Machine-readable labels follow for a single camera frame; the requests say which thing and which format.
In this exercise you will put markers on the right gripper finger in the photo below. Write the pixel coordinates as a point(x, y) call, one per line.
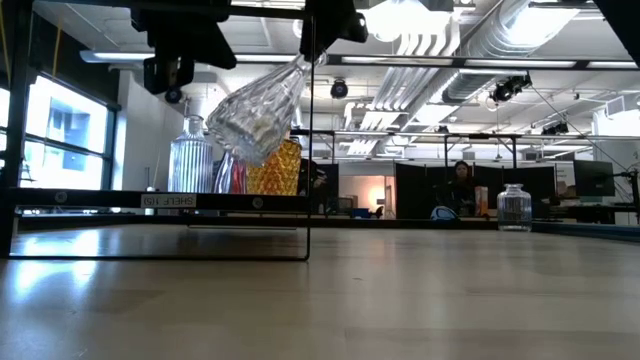
point(315, 47)

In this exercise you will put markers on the clear diamond-cut glass vase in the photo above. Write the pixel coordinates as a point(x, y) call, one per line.
point(260, 120)

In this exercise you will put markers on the tall clear ribbed bottle vase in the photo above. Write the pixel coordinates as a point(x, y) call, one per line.
point(190, 160)

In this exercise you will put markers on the yellow textured glass vase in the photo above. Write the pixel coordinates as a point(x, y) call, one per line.
point(277, 172)

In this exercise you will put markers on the clear conical carafe vase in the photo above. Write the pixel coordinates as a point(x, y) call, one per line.
point(222, 181)

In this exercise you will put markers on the black ceiling spotlight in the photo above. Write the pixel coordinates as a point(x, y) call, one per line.
point(339, 89)
point(173, 98)

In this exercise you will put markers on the black overhead light beam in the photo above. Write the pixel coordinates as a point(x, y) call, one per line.
point(450, 60)

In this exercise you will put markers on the person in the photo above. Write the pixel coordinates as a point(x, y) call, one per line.
point(460, 190)
point(312, 185)

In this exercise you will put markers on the large window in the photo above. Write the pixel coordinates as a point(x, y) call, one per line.
point(65, 135)

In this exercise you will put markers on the black ceiling track fixture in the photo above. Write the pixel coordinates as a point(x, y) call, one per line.
point(510, 89)

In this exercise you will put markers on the blue white object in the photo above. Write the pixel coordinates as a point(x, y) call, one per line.
point(444, 214)

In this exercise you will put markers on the orange box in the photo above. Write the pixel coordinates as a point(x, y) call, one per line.
point(481, 200)

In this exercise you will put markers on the black partition panel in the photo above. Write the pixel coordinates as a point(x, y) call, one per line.
point(530, 187)

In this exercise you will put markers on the short clear ribbed jar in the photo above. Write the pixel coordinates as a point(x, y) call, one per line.
point(514, 210)

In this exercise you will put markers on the black computer monitor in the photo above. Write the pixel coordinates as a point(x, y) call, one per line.
point(594, 177)

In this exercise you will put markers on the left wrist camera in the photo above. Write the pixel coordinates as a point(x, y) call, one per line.
point(167, 75)

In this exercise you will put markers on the wooden shelf black frame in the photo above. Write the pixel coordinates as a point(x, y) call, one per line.
point(225, 201)

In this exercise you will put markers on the silver ceiling duct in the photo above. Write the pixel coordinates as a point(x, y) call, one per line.
point(500, 45)

